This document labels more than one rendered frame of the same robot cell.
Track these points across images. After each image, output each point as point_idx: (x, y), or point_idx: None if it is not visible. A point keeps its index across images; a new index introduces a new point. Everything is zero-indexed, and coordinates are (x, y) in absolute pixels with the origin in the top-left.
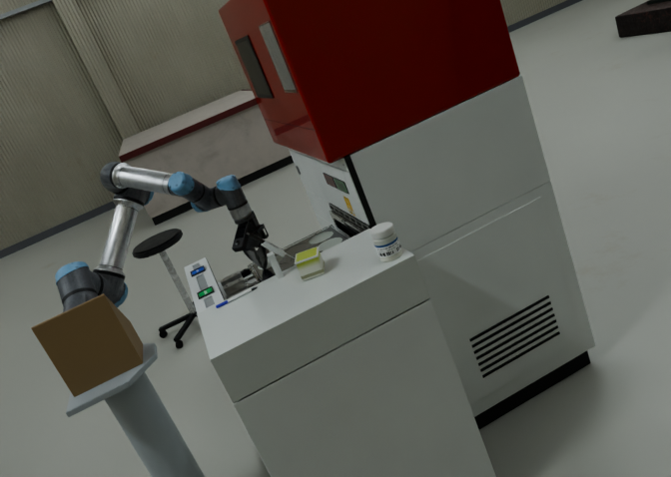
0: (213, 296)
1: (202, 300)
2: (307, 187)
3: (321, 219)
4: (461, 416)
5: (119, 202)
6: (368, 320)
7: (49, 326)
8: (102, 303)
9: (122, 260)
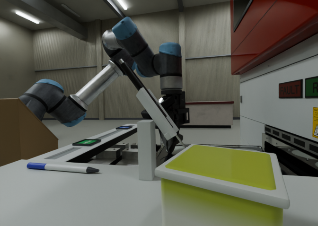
0: (77, 150)
1: (68, 148)
2: (242, 113)
3: (243, 141)
4: None
5: (109, 62)
6: None
7: None
8: (13, 106)
9: (88, 98)
